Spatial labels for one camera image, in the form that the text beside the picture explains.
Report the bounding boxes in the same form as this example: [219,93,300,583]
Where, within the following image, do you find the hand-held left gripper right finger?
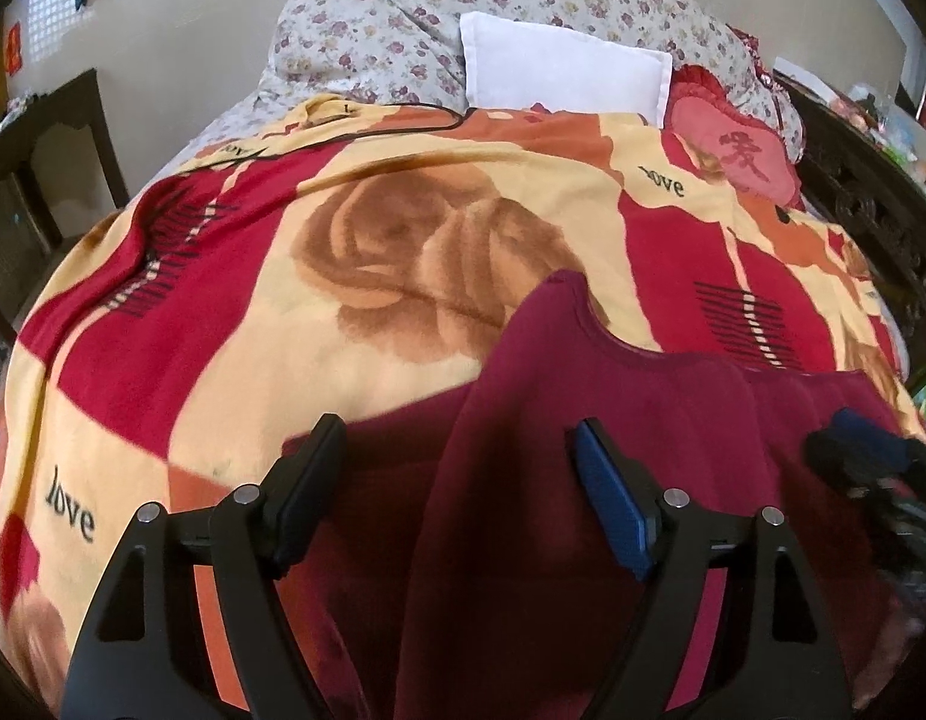
[566,416,858,720]

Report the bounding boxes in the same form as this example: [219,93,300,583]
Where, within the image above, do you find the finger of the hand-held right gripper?
[803,427,888,502]
[834,408,926,485]

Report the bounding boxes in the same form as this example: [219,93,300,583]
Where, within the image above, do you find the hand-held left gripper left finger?
[58,412,370,720]

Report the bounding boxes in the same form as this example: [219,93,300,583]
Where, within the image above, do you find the maroon t-shirt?
[283,270,926,720]

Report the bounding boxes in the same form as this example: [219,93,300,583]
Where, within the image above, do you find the printed red orange blanket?
[0,94,926,706]

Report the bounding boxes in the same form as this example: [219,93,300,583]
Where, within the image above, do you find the dark carved wooden headboard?
[774,71,926,391]

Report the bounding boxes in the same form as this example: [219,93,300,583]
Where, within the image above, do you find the cluttered bedside things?
[830,82,926,211]

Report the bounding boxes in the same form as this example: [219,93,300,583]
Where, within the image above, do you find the red heart cushion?
[661,64,805,207]

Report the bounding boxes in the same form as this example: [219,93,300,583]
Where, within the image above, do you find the white pillow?
[458,11,674,128]

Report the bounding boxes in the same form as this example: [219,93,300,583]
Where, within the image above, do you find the dark wooden table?
[0,69,130,350]

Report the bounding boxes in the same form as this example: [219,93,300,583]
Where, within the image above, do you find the floral quilt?
[178,0,805,166]

